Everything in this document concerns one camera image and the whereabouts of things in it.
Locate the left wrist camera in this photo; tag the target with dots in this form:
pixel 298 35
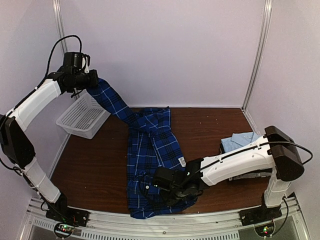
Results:
pixel 86 59

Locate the white plastic mesh basket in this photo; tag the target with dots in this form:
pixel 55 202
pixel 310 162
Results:
pixel 83 118

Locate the aluminium frame post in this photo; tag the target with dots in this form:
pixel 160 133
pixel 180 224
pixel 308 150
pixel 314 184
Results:
pixel 59 25
pixel 264 32

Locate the right aluminium frame post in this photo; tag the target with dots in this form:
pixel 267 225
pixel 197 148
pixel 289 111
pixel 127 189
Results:
pixel 264 32

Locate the right circuit board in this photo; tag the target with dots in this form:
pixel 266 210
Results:
pixel 265 230

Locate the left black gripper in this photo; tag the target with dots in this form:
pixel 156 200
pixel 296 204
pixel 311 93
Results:
pixel 94 82

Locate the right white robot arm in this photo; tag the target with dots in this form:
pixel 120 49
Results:
pixel 273 151

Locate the blue plaid long sleeve shirt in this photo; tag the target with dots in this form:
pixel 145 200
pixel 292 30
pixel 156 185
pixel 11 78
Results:
pixel 151 145

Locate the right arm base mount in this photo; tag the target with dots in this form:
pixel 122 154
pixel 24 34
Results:
pixel 259 214

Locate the light blue folded shirt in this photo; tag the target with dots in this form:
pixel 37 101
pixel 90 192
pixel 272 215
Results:
pixel 237 140

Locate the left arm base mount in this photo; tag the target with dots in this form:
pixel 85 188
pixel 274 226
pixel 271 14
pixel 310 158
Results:
pixel 60 211

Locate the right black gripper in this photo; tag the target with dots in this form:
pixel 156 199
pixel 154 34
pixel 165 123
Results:
pixel 168 200

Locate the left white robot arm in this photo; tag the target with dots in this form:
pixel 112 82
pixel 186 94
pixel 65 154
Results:
pixel 16 145

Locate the left circuit board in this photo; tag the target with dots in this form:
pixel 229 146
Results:
pixel 63 230

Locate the circuit board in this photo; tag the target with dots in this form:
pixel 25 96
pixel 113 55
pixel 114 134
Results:
pixel 63 230
pixel 265 230

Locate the left aluminium frame post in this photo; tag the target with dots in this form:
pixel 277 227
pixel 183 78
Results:
pixel 59 25

